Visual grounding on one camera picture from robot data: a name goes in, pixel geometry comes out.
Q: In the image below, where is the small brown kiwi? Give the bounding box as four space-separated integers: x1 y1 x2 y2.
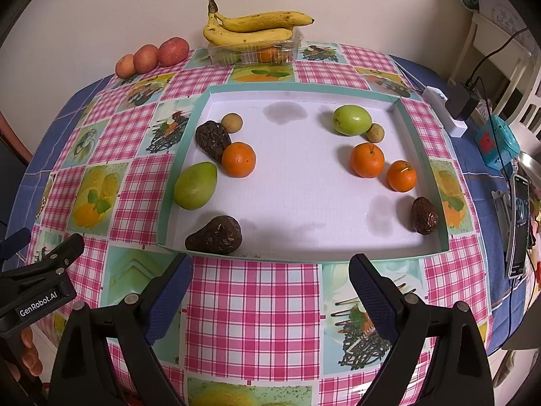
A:
221 113 243 134
365 123 385 143

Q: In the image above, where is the green apple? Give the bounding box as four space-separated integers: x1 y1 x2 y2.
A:
332 105 372 136

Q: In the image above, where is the person's left hand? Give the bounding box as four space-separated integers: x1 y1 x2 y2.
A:
20 327 43 377

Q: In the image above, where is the blue plaid undercloth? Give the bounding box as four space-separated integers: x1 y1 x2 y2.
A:
1 46 530 352

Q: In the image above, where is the smartphone on stand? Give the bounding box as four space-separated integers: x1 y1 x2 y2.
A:
506 174 530 279

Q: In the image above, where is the dark avocado right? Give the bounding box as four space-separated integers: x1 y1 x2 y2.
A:
410 196 439 235

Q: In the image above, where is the dark avocado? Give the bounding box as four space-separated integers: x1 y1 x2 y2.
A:
185 216 243 255
195 120 231 164
410 196 439 235

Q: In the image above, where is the pink checkered fruit tablecloth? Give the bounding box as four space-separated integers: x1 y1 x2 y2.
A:
24 43 493 405

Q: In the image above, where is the dark avocado front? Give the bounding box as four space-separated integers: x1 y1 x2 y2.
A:
185 216 243 255

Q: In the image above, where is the small orange tangerine right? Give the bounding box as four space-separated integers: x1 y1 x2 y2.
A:
386 160 417 193

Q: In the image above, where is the green pear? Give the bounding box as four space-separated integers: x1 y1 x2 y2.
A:
173 161 217 211

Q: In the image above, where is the teal toy box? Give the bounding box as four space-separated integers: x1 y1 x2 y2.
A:
474 115 521 171

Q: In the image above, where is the orange in tray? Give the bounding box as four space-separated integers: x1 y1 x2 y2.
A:
221 142 256 178

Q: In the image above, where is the left red apple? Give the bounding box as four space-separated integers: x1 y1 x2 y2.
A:
115 54 136 79

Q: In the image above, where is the red apple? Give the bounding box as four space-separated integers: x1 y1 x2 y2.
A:
115 54 136 79
133 44 159 74
158 37 190 67

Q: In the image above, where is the white tray teal rim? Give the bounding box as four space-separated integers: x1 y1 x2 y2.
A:
156 83 449 262

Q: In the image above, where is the middle red apple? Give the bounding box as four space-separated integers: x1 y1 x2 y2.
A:
133 44 159 74

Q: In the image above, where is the white power strip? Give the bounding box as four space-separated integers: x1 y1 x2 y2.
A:
422 86 468 138

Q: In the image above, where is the black power adapter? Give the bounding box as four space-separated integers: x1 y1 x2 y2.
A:
445 84 479 121

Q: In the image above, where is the white wooden chair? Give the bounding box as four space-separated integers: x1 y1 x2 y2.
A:
448 12 540 139

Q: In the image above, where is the right red apple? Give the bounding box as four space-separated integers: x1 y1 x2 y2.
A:
158 37 190 67

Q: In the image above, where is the orange in plastic container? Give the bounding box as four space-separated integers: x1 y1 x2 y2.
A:
257 47 283 64

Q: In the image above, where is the clear plastic fruit container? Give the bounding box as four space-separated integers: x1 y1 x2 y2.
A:
206 27 304 65

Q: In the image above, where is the yellow banana bunch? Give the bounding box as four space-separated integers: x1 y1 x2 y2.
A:
203 0 314 48

